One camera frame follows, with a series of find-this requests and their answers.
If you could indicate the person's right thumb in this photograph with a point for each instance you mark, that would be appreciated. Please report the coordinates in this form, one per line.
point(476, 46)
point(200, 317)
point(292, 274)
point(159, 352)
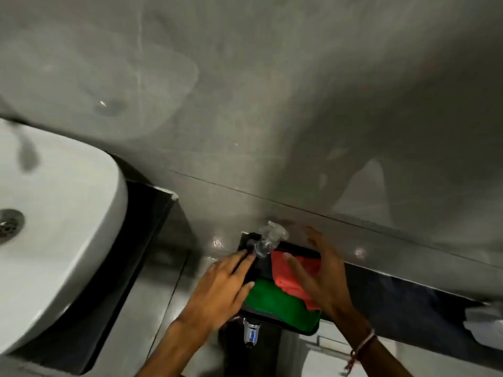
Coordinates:
point(297, 270)

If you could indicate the clear plastic spray bottle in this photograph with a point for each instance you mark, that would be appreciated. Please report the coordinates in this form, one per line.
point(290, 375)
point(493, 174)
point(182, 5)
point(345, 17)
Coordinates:
point(270, 238)

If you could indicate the person's left thumb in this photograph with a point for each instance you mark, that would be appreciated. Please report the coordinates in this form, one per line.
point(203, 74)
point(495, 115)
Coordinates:
point(245, 292)

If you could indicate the person's left middle finger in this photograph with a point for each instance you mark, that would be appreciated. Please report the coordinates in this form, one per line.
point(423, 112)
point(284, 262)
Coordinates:
point(232, 258)

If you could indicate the person's right forearm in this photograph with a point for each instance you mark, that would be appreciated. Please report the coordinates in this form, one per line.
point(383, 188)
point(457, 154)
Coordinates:
point(373, 357)

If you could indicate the green cloth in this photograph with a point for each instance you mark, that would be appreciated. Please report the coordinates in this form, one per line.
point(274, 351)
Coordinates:
point(281, 306)

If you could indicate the white toilet tank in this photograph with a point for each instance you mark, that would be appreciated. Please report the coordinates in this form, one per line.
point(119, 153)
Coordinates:
point(326, 357)

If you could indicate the person's left hand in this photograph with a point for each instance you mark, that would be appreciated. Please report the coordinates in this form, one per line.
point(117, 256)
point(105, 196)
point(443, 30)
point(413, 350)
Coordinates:
point(214, 298)

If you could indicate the person's right hand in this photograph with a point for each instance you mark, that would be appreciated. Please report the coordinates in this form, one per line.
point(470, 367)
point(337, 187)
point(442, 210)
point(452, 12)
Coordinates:
point(328, 284)

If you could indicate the person's left forearm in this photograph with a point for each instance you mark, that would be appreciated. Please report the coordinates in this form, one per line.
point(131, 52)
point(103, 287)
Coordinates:
point(177, 351)

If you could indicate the metal sink drain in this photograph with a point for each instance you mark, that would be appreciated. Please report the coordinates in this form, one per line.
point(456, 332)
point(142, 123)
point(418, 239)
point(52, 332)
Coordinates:
point(8, 225)

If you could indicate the black stone sink counter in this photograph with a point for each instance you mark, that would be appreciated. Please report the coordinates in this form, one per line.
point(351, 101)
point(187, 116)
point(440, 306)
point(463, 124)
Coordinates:
point(129, 247)

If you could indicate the black plastic tray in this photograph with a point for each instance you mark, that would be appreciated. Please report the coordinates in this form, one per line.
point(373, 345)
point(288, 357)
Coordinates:
point(259, 270)

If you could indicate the red cloth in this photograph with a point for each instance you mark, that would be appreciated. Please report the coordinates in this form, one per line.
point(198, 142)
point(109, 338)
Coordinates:
point(289, 276)

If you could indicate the white ceramic sink basin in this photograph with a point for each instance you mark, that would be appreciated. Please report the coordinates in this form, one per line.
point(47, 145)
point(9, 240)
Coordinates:
point(59, 239)

